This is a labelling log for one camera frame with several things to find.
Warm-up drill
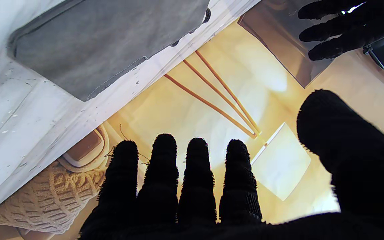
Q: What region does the cream knitted cushion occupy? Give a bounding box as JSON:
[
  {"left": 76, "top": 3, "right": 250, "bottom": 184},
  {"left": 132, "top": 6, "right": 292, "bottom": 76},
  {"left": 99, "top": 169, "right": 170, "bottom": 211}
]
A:
[{"left": 0, "top": 162, "right": 107, "bottom": 234}]

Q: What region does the dark flat television screen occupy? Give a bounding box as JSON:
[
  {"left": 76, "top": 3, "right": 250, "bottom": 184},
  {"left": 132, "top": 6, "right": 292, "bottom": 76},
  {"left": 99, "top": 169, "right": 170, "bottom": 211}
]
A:
[{"left": 238, "top": 0, "right": 333, "bottom": 88}]

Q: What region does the grey suede zipper pouch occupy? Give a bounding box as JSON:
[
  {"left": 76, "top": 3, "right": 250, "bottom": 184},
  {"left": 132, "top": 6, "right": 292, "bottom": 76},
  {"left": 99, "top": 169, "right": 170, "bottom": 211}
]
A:
[{"left": 8, "top": 0, "right": 211, "bottom": 102}]

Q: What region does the floor lamp with wooden legs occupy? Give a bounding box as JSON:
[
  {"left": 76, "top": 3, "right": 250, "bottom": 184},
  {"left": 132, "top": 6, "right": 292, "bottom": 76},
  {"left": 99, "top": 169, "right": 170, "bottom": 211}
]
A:
[{"left": 164, "top": 50, "right": 311, "bottom": 201}]

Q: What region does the beige sofa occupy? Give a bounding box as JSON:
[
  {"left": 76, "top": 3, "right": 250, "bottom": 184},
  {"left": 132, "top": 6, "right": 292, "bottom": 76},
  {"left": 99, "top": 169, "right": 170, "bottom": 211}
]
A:
[{"left": 58, "top": 125, "right": 110, "bottom": 173}]

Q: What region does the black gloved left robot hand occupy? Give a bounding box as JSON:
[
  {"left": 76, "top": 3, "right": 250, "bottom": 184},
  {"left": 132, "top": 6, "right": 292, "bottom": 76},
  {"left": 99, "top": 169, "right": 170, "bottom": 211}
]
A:
[{"left": 298, "top": 0, "right": 384, "bottom": 61}]

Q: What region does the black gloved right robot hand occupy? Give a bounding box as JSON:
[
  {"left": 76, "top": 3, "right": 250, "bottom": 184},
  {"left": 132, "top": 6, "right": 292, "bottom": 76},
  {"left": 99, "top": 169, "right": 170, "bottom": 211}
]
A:
[{"left": 79, "top": 89, "right": 384, "bottom": 240}]

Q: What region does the black metal stand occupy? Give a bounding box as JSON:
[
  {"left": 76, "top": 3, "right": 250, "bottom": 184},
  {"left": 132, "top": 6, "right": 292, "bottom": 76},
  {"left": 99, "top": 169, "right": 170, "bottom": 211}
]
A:
[{"left": 363, "top": 47, "right": 384, "bottom": 75}]

